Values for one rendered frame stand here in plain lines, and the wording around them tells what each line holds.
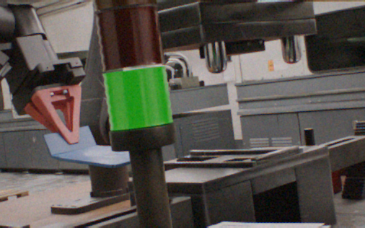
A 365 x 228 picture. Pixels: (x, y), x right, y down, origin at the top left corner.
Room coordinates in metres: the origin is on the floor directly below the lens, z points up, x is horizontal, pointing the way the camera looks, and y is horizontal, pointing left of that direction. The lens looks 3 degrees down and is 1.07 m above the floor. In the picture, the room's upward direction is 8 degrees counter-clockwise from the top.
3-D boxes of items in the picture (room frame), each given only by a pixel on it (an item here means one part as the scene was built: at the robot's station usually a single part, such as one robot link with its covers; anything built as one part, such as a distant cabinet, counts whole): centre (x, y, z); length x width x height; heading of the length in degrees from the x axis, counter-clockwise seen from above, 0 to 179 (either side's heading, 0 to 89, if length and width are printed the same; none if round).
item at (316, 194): (0.69, -0.05, 0.94); 0.20 x 0.10 x 0.07; 135
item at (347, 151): (0.82, -0.17, 0.95); 0.15 x 0.03 x 0.10; 135
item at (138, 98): (0.41, 0.02, 1.07); 0.04 x 0.04 x 0.03
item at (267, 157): (0.67, -0.09, 0.98); 0.07 x 0.01 x 0.03; 135
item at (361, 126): (0.87, -0.22, 0.95); 0.06 x 0.03 x 0.09; 135
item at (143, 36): (0.41, 0.02, 1.10); 0.04 x 0.04 x 0.03
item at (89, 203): (1.09, 0.12, 0.94); 0.20 x 0.07 x 0.08; 135
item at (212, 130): (9.92, 1.56, 0.49); 5.51 x 1.02 x 0.97; 42
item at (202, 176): (0.69, -0.05, 0.98); 0.20 x 0.10 x 0.01; 135
